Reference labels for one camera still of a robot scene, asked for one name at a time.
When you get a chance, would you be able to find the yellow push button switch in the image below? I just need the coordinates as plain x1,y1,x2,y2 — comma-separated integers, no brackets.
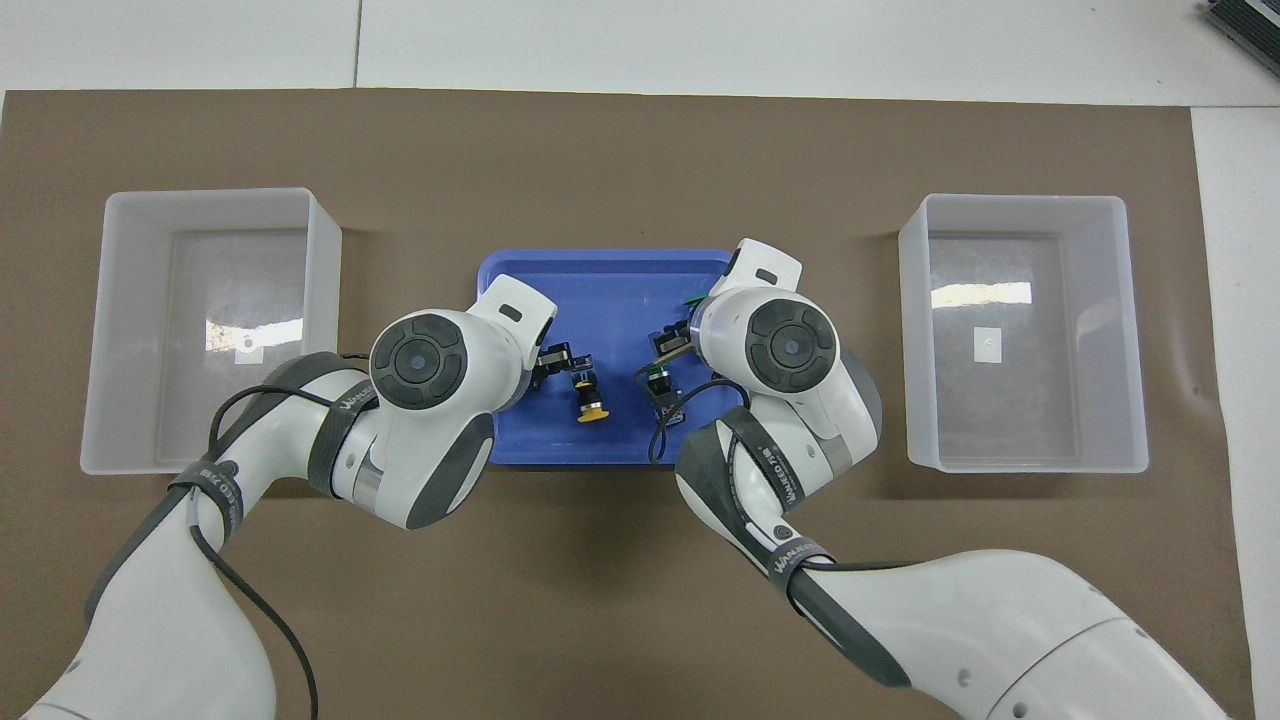
572,368,611,425

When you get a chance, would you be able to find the blue plastic tray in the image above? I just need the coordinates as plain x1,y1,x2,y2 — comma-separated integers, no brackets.
472,248,751,468

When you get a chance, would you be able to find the brown paper table mat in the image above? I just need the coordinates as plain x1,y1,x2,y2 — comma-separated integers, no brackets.
0,88,1256,720

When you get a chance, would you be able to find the translucent white plastic box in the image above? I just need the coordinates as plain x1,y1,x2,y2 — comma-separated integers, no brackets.
897,193,1151,474
80,187,343,476

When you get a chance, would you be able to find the dark grey device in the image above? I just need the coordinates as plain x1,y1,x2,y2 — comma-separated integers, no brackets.
1200,0,1280,81

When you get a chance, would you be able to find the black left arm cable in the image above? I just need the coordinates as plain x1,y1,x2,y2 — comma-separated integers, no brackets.
185,352,381,720

